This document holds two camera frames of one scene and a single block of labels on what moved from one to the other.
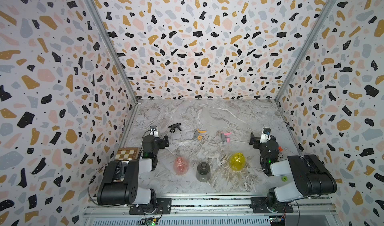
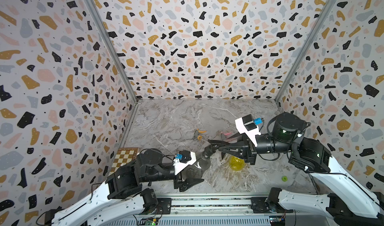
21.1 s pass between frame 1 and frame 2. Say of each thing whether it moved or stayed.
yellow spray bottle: stayed
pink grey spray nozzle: stayed
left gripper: moved
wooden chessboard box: stayed
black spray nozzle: moved
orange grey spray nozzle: stayed
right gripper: moved
